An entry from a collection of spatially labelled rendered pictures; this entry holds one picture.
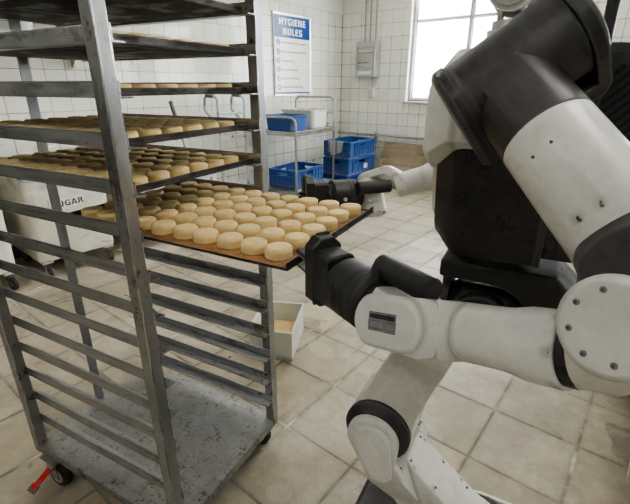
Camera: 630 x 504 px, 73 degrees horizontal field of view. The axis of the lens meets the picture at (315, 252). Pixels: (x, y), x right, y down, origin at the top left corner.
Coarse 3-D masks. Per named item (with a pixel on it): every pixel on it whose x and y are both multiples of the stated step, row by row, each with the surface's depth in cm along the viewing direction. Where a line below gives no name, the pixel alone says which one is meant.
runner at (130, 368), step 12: (24, 324) 121; (36, 324) 124; (48, 336) 117; (60, 336) 114; (72, 348) 113; (84, 348) 110; (108, 360) 106; (120, 360) 103; (132, 372) 103; (168, 384) 99
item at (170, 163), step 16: (0, 160) 108; (16, 160) 108; (32, 160) 111; (48, 160) 109; (64, 160) 108; (80, 160) 108; (96, 160) 109; (144, 160) 109; (160, 160) 108; (176, 160) 108; (192, 160) 109; (208, 160) 108; (224, 160) 112; (96, 176) 91; (144, 176) 89; (160, 176) 91
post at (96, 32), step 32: (96, 0) 68; (96, 32) 69; (96, 64) 71; (96, 96) 73; (128, 160) 79; (128, 192) 80; (128, 224) 81; (128, 256) 84; (160, 384) 96; (160, 416) 98; (160, 448) 102
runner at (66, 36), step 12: (0, 36) 85; (12, 36) 83; (24, 36) 82; (36, 36) 80; (48, 36) 79; (60, 36) 77; (72, 36) 76; (0, 48) 86; (12, 48) 84; (24, 48) 84; (36, 48) 84
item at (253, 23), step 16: (256, 0) 103; (256, 16) 104; (256, 32) 105; (256, 64) 107; (256, 80) 109; (256, 96) 110; (256, 112) 112; (256, 144) 115; (256, 176) 118; (272, 288) 133; (272, 304) 134; (272, 320) 136; (272, 336) 138; (272, 352) 140; (272, 368) 142; (272, 384) 143; (272, 416) 148
